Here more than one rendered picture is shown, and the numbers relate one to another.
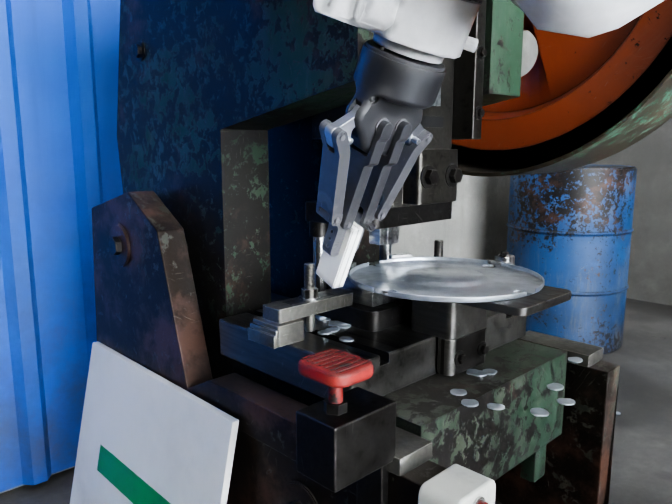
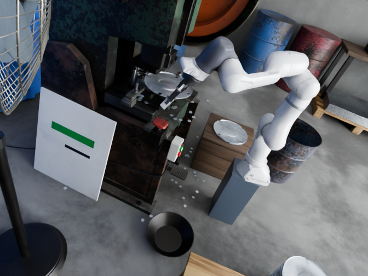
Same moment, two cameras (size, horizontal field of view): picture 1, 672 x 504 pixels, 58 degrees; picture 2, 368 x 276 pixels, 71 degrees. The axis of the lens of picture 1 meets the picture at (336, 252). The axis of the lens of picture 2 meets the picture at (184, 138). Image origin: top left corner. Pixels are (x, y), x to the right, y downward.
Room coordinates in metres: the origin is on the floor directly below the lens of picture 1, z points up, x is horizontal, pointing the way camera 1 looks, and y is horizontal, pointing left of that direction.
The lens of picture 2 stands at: (-0.27, 0.51, 1.50)
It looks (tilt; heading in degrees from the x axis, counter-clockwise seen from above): 38 degrees down; 322
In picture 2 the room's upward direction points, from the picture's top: 20 degrees clockwise
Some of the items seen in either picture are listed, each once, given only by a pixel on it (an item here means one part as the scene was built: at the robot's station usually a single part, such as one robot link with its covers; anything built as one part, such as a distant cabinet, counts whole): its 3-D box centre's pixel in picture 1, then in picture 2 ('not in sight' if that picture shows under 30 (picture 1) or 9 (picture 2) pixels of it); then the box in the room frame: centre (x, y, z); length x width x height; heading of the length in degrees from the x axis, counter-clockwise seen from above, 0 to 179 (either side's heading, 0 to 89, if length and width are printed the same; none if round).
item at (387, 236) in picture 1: (386, 231); not in sight; (0.99, -0.08, 0.84); 0.05 x 0.03 x 0.04; 134
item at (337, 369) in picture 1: (335, 394); (159, 127); (0.61, 0.00, 0.72); 0.07 x 0.06 x 0.08; 44
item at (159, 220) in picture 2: not in sight; (169, 235); (0.36, -0.13, 0.04); 0.30 x 0.30 x 0.07
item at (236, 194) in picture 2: not in sight; (233, 192); (0.44, -0.60, 0.23); 0.18 x 0.18 x 0.45; 49
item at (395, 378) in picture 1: (380, 327); (146, 91); (1.00, -0.08, 0.68); 0.45 x 0.30 x 0.06; 134
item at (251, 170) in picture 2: not in sight; (257, 165); (0.41, -0.63, 0.52); 0.22 x 0.19 x 0.14; 49
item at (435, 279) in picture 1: (443, 276); (168, 84); (0.91, -0.16, 0.78); 0.29 x 0.29 x 0.01
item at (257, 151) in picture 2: not in sight; (264, 136); (0.47, -0.62, 0.71); 0.18 x 0.11 x 0.25; 153
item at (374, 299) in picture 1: (383, 280); (149, 80); (1.00, -0.08, 0.76); 0.15 x 0.09 x 0.05; 134
